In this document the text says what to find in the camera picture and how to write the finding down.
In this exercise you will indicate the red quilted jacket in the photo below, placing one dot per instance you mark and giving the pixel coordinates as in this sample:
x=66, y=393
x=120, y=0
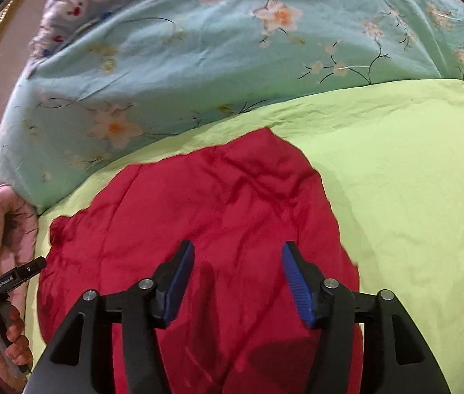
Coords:
x=223, y=221

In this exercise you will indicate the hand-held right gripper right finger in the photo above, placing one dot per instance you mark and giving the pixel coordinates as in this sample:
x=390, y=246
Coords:
x=297, y=287

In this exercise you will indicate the light green blanket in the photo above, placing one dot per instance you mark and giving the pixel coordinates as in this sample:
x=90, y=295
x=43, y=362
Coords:
x=412, y=197

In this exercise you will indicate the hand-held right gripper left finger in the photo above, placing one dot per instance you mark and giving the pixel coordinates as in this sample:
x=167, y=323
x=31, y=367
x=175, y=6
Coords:
x=178, y=283

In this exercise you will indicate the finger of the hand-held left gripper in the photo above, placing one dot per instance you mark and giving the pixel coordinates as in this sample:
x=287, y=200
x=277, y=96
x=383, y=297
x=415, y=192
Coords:
x=30, y=269

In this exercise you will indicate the person's left hand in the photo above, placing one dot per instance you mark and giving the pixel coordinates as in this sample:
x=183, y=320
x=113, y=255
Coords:
x=16, y=336

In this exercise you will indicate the teal floral quilt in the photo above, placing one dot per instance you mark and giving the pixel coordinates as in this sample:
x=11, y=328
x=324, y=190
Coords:
x=215, y=57

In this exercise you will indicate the pink quilt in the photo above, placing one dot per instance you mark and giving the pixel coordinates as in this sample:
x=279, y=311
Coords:
x=14, y=230

